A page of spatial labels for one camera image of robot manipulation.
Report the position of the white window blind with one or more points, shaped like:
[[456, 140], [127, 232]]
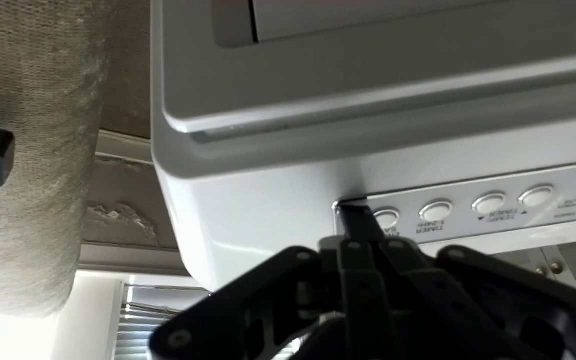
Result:
[[148, 320]]

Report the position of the white glass door cabinet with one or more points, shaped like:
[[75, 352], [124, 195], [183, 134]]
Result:
[[554, 266]]

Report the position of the beige fabric sofa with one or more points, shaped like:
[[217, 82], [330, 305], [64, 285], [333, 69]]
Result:
[[34, 80]]

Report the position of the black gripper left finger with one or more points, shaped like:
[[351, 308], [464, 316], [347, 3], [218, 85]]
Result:
[[249, 307]]

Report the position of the white portable air conditioner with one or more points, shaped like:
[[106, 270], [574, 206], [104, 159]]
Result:
[[369, 86]]

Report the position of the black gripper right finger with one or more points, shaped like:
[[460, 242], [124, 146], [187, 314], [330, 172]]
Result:
[[475, 307]]

